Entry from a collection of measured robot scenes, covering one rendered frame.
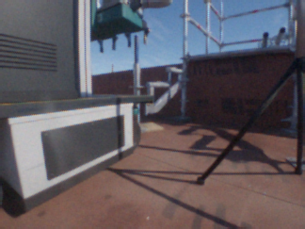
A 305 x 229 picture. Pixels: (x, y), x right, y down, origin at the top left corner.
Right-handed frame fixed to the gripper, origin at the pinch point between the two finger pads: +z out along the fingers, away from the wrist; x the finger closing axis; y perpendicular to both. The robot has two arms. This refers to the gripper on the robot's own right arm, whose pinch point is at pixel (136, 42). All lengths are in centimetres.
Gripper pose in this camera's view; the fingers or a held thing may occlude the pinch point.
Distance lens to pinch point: 115.2
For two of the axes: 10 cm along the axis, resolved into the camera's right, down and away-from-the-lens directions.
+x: 8.7, 0.7, -4.9
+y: -4.9, 1.3, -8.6
